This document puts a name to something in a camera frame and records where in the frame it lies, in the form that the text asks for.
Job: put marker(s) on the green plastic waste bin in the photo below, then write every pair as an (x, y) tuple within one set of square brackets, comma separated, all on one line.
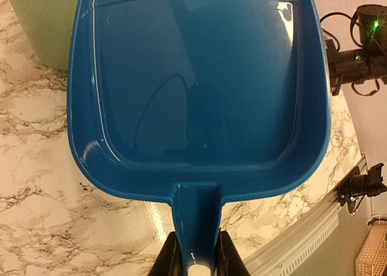
[(48, 25)]

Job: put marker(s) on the aluminium front rail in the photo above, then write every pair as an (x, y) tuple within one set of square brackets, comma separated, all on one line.
[(281, 233)]

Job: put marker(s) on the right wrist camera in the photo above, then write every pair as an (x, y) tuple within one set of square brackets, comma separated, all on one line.
[(371, 21)]

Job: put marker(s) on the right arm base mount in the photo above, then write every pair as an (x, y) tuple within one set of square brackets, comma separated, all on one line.
[(356, 186)]

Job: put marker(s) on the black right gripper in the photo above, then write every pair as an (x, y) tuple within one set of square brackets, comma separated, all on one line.
[(354, 67)]

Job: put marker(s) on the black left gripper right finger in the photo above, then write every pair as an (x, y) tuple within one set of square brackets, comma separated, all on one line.
[(228, 261)]

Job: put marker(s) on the blue plastic dustpan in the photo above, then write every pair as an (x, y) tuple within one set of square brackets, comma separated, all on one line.
[(195, 104)]

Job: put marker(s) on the beige perforated basket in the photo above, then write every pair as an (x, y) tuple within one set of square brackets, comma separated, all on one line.
[(372, 257)]

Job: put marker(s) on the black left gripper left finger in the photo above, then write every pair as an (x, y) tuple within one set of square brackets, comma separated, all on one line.
[(169, 261)]

